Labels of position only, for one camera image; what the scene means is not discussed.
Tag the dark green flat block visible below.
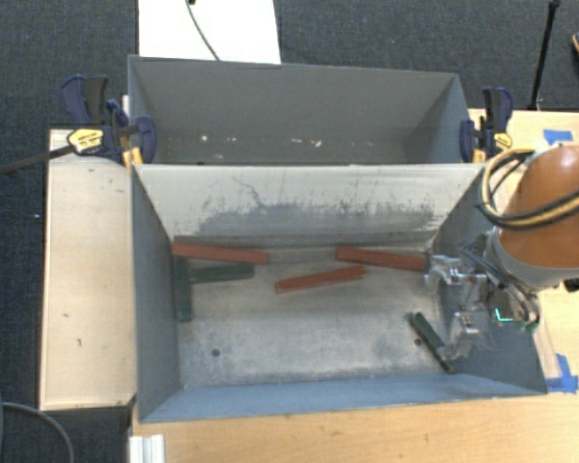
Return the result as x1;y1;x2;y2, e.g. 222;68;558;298
187;263;256;285
410;312;457;374
173;256;195;323

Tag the red-brown flat block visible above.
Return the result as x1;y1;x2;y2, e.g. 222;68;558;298
274;264;368;295
334;245;431;274
171;242;271;266

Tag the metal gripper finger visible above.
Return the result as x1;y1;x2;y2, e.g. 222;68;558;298
424;254;465;288
436;311;482;362

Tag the grey metal bin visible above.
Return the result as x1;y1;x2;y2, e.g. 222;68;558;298
126;54;549;425

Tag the pale wood board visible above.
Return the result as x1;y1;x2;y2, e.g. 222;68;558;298
38;128;139;412

